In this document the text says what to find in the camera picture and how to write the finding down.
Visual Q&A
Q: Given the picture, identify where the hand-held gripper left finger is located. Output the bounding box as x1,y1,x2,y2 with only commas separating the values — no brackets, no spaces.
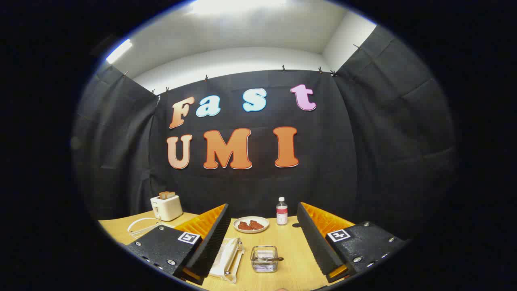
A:
126,203,231,285

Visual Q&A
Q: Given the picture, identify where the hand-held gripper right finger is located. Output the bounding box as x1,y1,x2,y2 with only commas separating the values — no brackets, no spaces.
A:
297,202,406,283

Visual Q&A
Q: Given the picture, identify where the white wire dish rack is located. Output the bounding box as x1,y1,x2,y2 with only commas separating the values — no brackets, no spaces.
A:
127,217,246,283

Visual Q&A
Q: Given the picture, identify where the metal wire basket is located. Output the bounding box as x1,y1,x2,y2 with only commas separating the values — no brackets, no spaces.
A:
250,245,279,273

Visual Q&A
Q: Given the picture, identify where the cream plate with meat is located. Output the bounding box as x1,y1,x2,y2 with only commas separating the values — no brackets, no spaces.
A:
233,216,270,234

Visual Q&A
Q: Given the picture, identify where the clear bottle with red label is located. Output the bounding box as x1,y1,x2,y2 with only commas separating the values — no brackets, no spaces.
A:
276,197,288,226

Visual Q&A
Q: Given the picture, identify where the white toaster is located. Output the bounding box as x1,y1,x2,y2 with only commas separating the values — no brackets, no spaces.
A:
150,194,183,221

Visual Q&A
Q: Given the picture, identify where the black backdrop cloth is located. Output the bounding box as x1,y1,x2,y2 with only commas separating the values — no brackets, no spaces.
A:
72,25,457,243

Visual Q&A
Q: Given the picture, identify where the ceiling light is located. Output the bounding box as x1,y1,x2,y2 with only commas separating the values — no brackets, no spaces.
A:
106,39,133,64

